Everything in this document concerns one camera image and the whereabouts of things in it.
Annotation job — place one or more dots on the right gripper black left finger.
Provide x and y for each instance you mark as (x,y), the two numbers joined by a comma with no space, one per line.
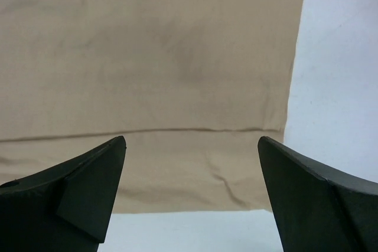
(66,207)

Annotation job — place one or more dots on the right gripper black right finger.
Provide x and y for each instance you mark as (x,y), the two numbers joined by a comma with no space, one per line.
(317,207)

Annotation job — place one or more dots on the beige t shirt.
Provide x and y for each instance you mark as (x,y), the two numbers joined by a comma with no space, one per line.
(191,84)

